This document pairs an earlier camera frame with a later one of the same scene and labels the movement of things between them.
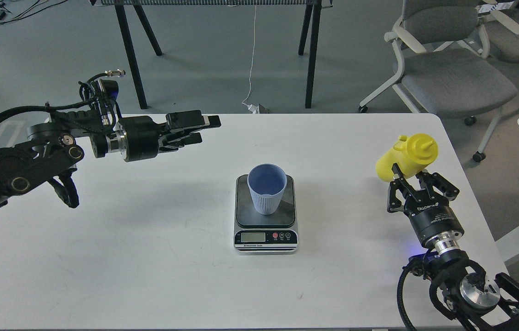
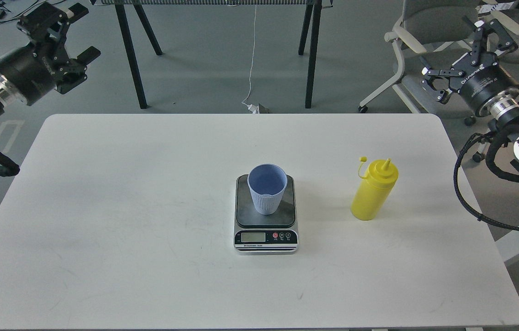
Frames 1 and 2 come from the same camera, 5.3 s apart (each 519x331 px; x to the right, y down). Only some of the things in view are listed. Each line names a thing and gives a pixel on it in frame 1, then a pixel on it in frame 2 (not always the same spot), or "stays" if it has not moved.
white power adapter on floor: (255, 110) stays
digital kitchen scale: (257, 234) stays
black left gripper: (138, 136) -> (37, 68)
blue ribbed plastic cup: (267, 182) stays
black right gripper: (435, 222) -> (489, 90)
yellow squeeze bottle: (413, 154) -> (374, 189)
